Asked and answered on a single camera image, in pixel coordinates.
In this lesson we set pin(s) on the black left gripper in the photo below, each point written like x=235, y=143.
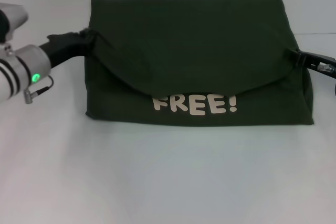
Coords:
x=63, y=47

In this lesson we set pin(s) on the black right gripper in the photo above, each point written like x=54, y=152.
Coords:
x=323, y=64

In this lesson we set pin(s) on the dark green t-shirt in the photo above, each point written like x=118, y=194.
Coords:
x=197, y=51

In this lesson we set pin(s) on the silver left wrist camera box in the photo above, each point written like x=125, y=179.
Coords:
x=13, y=19

